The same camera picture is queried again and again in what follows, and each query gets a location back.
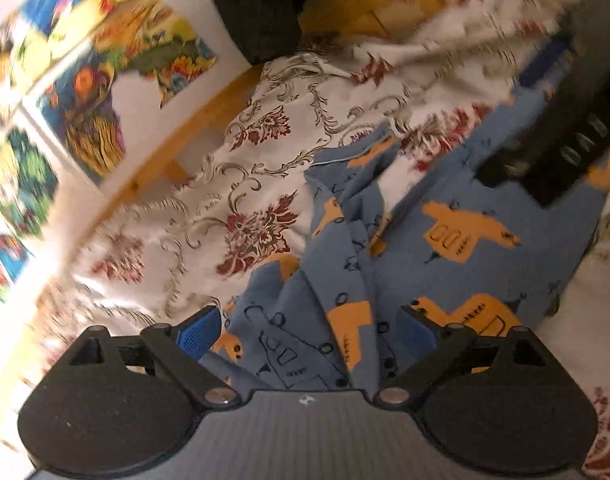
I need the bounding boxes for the wooden bed frame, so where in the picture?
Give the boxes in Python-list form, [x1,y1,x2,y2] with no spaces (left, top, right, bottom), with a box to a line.
[93,0,448,222]

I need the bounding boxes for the colourful wall posters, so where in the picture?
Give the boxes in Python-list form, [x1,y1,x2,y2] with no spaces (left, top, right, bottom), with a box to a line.
[0,0,216,301]

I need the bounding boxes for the floral white bedsheet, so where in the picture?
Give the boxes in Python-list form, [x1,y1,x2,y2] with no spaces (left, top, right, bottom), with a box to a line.
[46,0,610,479]

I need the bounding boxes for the blue pants with orange trucks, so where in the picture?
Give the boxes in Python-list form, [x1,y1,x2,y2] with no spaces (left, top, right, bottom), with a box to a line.
[201,40,608,393]

